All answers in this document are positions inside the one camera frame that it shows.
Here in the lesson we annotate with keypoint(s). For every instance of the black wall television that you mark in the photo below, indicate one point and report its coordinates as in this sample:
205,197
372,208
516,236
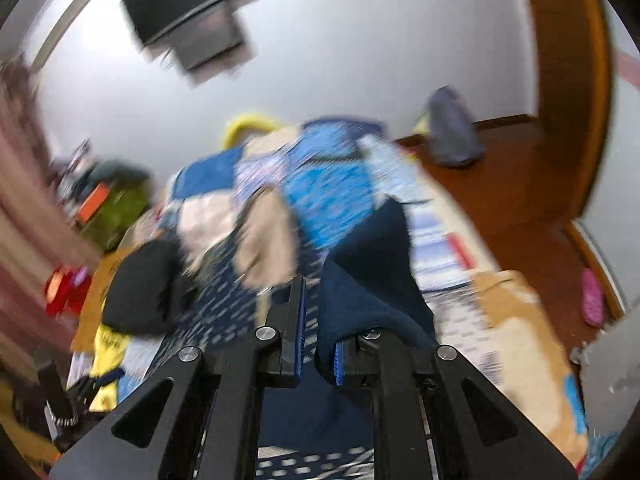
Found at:
185,5

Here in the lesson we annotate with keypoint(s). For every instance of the striped brown curtain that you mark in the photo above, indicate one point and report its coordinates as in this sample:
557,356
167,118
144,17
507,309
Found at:
35,220

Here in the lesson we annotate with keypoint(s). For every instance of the orange box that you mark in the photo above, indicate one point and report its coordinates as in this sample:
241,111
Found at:
92,202

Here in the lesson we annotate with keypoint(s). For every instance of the red plastic object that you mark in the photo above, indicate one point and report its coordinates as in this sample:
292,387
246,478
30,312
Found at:
62,290

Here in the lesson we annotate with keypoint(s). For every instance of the wooden door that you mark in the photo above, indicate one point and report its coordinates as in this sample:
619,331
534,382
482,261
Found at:
570,60

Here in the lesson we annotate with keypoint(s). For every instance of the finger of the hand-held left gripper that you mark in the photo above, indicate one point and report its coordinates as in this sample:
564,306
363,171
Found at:
102,380

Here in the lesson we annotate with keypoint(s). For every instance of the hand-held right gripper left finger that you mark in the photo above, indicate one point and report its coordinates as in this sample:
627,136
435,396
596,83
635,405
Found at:
300,340

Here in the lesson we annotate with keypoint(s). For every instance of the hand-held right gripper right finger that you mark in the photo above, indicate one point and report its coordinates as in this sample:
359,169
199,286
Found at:
339,366

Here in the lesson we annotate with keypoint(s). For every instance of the beige cloth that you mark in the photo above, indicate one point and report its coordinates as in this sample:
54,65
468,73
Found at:
267,240

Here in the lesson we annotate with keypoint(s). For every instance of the patchwork printed bedsheet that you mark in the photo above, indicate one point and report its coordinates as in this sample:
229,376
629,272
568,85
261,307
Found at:
330,195

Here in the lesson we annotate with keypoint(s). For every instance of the grey backpack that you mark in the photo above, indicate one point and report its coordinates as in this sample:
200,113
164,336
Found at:
452,130

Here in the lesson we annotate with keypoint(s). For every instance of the yellow cloth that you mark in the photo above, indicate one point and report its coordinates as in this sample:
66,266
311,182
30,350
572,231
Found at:
107,360

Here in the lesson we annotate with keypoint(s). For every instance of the beige blanket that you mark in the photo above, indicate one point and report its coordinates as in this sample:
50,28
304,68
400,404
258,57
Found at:
525,340

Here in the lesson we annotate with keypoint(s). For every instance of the black cloth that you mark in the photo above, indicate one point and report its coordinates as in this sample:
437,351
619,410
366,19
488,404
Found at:
142,290

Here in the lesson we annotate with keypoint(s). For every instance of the navy patterned garment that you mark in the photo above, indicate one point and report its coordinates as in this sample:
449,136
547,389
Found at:
370,280

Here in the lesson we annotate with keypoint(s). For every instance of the green bag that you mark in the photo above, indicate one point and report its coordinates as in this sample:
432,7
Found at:
117,205

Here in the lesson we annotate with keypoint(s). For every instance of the yellow object behind bed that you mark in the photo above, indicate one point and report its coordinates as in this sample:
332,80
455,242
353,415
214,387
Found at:
247,127

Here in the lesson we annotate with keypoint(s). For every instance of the orange cloth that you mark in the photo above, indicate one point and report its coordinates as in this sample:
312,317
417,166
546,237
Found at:
25,435

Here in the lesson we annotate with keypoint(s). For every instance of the pink slipper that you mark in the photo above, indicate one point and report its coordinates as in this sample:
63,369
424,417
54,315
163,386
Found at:
591,297

